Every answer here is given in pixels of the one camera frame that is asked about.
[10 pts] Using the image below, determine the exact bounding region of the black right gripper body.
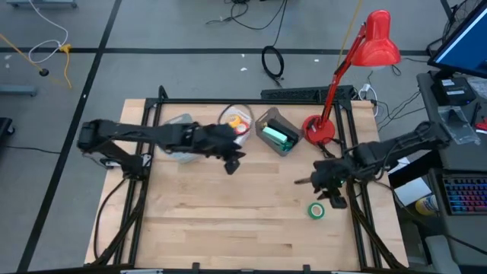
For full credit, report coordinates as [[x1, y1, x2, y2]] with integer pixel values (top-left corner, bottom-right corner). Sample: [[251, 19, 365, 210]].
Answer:
[[310, 158, 349, 209]]

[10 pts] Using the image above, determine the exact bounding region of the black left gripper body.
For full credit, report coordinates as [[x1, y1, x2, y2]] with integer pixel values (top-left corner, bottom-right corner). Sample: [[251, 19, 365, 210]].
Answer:
[[192, 122, 244, 177]]

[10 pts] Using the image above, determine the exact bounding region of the mint green stapler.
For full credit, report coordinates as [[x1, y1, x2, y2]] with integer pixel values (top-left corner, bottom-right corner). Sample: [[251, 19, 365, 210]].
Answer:
[[261, 126, 288, 146]]

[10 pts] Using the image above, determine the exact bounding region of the green tape roll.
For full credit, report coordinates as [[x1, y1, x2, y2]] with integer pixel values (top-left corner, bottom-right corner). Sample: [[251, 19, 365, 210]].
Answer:
[[307, 202, 326, 221]]

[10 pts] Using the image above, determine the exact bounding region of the white plastic bin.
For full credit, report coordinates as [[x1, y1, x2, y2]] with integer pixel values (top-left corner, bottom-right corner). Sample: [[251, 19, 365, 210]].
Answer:
[[218, 106, 255, 148]]

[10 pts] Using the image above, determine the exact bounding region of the grey plastic bin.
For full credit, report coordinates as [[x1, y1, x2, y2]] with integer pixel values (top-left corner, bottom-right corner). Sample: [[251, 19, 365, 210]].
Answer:
[[161, 113, 205, 165]]

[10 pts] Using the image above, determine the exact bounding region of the brown translucent plastic bin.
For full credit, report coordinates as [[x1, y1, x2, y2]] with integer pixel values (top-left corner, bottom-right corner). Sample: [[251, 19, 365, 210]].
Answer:
[[253, 107, 304, 158]]

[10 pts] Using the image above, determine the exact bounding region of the white box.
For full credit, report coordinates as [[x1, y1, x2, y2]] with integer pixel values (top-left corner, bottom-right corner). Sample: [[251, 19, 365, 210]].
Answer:
[[393, 177, 434, 208]]

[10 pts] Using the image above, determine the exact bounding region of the white power adapter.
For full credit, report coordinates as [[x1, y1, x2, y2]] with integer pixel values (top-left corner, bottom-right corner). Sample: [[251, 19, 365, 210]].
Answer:
[[358, 82, 380, 117]]

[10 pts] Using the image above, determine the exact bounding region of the yellow wipes container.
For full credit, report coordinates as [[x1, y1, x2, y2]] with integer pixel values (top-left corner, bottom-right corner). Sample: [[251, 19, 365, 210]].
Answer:
[[414, 193, 439, 217]]

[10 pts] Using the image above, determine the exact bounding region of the grey desk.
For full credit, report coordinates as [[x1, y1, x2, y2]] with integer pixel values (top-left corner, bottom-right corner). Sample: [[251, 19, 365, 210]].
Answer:
[[416, 70, 487, 274]]

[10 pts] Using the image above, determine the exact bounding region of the red desk lamp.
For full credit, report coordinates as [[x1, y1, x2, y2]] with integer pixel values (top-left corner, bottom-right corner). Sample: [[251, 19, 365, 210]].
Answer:
[[301, 9, 403, 148]]

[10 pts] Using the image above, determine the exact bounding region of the backlit rainbow keyboard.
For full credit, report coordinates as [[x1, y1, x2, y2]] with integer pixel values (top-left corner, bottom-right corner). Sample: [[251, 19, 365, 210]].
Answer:
[[443, 174, 487, 217]]

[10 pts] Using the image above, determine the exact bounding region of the clear plastic bag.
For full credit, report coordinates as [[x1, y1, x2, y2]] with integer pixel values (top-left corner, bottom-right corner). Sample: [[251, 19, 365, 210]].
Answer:
[[437, 105, 481, 145]]

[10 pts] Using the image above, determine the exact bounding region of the black mini computer box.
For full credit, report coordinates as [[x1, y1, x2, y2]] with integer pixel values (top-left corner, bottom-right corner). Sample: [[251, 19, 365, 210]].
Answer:
[[431, 75, 476, 107]]

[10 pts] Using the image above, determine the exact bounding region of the computer monitor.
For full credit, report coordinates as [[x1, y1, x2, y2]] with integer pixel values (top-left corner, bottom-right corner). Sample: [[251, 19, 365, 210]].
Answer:
[[428, 0, 487, 79]]

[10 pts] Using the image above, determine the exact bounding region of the black caster base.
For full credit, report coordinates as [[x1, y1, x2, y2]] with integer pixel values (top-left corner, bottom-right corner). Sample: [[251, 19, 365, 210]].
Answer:
[[0, 116, 15, 136]]

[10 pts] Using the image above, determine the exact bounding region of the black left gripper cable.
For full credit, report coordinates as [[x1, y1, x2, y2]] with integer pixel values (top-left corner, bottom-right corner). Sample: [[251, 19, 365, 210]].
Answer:
[[217, 104, 255, 132]]

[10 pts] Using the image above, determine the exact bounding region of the black aluminium table frame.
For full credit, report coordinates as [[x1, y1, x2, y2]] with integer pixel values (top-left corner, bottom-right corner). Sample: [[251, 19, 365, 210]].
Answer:
[[90, 85, 408, 272]]

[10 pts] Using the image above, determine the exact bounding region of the black coiled floor cable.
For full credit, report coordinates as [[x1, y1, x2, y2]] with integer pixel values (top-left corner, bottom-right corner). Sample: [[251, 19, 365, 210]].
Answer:
[[260, 45, 285, 88]]

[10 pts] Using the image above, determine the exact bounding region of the black loose floor cable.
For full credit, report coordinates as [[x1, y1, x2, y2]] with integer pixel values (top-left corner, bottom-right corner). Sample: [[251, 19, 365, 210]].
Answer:
[[205, 0, 290, 31]]

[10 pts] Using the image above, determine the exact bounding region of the yellow floor cable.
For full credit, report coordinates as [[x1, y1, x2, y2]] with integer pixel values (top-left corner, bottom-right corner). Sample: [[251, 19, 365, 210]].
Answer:
[[0, 33, 73, 89]]

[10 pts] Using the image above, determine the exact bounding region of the white floor cable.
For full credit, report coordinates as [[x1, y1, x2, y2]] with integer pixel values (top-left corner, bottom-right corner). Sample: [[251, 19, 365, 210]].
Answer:
[[28, 0, 69, 65]]

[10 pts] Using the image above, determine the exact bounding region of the grey floor rail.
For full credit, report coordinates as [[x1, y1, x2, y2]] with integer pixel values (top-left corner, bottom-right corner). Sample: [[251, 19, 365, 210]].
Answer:
[[0, 85, 38, 97], [7, 0, 78, 9]]

